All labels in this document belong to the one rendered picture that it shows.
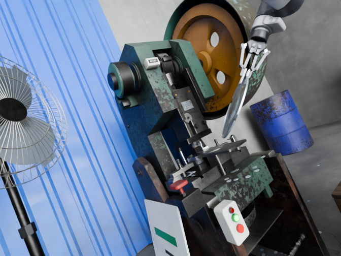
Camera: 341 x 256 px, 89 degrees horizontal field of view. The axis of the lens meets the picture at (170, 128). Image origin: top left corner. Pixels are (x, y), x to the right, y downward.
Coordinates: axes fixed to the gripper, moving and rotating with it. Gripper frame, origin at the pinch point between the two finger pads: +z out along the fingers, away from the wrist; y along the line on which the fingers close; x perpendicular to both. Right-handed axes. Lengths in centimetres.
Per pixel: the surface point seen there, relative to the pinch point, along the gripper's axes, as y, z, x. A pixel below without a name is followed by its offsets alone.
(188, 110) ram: 20.1, 20.5, -18.1
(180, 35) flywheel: 47, -35, -52
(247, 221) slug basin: -28, 65, -12
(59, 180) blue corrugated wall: 115, 116, -64
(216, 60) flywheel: 14.7, -19.2, -39.0
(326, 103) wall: -189, -90, -265
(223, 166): -7.1, 42.0, -9.8
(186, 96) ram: 23.6, 12.7, -20.4
